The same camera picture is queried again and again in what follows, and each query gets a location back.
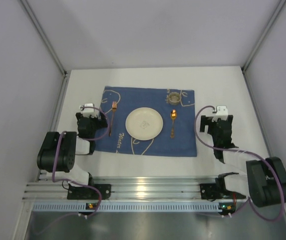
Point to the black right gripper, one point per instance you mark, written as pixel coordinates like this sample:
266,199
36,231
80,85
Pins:
217,122

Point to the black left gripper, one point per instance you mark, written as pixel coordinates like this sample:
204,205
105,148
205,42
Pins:
90,119

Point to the copper fork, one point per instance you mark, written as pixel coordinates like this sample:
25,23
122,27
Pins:
114,108

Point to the blue cloth placemat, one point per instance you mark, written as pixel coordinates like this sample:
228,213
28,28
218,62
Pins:
131,98

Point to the gold spoon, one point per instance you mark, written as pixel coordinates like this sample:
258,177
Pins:
173,116

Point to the small glass cup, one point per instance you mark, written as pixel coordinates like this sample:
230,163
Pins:
174,98

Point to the cream ceramic plate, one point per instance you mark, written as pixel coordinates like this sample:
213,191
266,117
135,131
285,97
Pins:
144,123

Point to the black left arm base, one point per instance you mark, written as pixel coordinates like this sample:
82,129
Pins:
85,193

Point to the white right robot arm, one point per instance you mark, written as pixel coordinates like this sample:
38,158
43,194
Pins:
266,178

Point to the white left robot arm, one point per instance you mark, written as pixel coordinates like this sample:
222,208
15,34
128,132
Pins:
59,150

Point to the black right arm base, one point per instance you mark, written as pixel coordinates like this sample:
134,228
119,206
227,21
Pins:
210,191

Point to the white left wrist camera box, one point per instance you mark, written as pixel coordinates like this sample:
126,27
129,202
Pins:
87,110

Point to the right corner frame post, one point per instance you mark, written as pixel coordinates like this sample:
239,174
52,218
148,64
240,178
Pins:
264,34

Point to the corner frame post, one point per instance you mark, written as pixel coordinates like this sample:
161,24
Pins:
264,34
43,36

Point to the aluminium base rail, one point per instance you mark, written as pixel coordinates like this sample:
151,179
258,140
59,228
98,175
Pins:
127,188

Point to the slotted cable duct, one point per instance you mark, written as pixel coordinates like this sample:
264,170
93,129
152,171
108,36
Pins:
124,207

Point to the left corner frame post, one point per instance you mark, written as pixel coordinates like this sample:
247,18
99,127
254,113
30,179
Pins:
43,36

